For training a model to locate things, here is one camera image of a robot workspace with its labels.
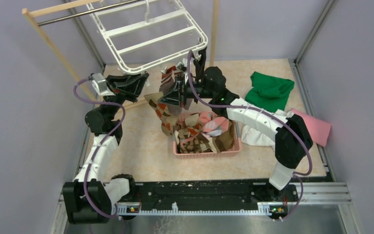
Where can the white cloth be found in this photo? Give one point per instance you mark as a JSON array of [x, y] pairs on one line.
[[253, 137]]

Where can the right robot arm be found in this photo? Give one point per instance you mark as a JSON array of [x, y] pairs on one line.
[[289, 134]]

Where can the brown striped sock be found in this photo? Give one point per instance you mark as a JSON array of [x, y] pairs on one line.
[[225, 141]]

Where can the argyle patterned sock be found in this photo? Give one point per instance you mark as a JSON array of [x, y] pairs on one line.
[[168, 120], [188, 136]]

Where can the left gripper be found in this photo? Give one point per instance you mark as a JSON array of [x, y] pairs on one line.
[[127, 86]]

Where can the pink plastic basket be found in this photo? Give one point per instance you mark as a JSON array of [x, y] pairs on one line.
[[232, 152]]

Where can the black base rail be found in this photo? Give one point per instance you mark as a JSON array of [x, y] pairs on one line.
[[210, 196]]

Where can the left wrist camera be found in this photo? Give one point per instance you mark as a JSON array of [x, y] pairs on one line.
[[99, 84]]

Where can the pink patterned sock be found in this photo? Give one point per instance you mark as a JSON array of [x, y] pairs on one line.
[[212, 126]]

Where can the pink cloth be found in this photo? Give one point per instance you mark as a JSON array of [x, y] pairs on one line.
[[319, 130]]

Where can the grey orange striped sock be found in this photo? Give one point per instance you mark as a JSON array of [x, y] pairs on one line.
[[179, 94]]

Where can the green cloth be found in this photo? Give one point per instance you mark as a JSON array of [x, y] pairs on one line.
[[269, 92]]

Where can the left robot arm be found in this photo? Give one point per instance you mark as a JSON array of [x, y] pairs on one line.
[[87, 199]]

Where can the metal rack rod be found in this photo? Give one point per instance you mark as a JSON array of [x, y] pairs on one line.
[[87, 12]]

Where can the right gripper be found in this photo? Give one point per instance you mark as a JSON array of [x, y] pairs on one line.
[[175, 96]]

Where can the white clip hanger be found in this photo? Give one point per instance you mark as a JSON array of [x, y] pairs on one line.
[[143, 34]]

